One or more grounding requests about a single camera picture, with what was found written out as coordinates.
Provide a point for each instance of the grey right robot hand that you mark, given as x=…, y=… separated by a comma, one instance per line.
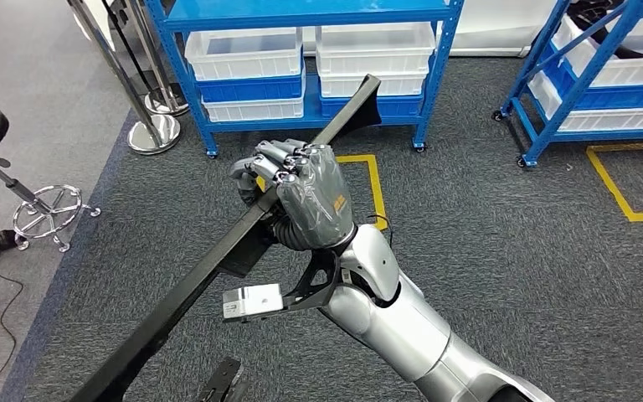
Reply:
x=316, y=199

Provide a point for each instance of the long black plastic part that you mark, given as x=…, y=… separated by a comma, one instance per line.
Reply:
x=188, y=291

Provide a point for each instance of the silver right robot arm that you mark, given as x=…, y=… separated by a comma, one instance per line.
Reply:
x=399, y=333

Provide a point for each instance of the blue metal shelf rack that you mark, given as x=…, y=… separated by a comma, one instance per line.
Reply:
x=299, y=11

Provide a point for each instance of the blue wheeled shelf rack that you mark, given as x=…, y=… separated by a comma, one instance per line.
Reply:
x=590, y=71

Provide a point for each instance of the yellow floor tape square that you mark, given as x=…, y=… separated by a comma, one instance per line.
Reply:
x=376, y=188

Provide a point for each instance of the black plastic trim pieces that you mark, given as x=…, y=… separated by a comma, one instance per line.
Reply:
x=593, y=16

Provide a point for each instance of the black right wrist camera bracket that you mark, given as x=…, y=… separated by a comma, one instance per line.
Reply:
x=316, y=288

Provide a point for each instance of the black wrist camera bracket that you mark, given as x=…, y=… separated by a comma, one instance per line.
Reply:
x=224, y=383
x=316, y=288

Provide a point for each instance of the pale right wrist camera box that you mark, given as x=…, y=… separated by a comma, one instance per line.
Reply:
x=252, y=302

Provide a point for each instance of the black left wrist camera bracket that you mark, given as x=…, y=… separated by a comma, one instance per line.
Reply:
x=224, y=383

